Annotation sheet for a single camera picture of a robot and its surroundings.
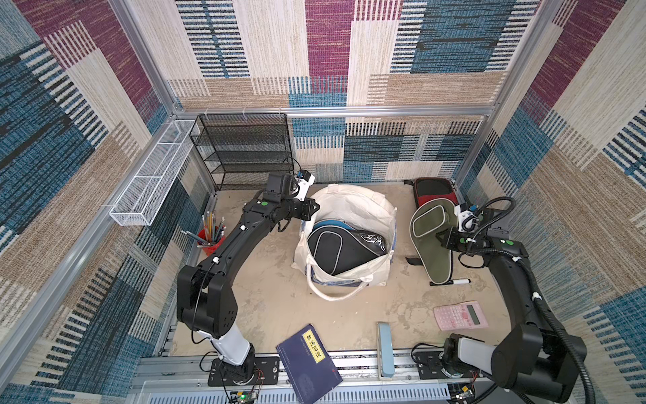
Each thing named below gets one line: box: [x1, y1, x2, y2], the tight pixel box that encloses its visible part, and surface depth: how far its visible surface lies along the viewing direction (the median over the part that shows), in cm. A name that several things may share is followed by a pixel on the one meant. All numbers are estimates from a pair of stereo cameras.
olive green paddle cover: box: [409, 197, 459, 284], surface depth 85 cm
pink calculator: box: [433, 300, 489, 332], surface depth 83 cm
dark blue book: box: [275, 324, 344, 404], surface depth 76 cm
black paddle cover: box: [306, 219, 388, 276], surface depth 87 cm
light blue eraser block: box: [378, 322, 395, 378], surface depth 74 cm
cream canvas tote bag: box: [291, 183, 398, 302], surface depth 86 cm
